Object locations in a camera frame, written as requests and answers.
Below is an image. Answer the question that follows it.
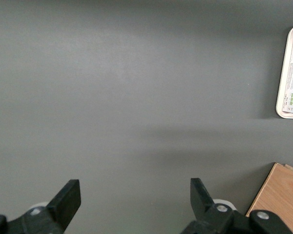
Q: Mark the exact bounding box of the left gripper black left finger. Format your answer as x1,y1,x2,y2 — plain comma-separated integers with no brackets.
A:
0,179,82,234

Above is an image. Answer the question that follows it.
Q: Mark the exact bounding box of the beige plastic tray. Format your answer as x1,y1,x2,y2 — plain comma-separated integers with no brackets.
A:
275,23,293,120

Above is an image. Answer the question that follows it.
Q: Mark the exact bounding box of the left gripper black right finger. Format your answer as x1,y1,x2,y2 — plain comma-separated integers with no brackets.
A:
182,178,293,234

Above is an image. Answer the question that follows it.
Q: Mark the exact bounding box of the wooden drawer cabinet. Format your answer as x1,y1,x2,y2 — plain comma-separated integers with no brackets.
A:
245,162,293,234

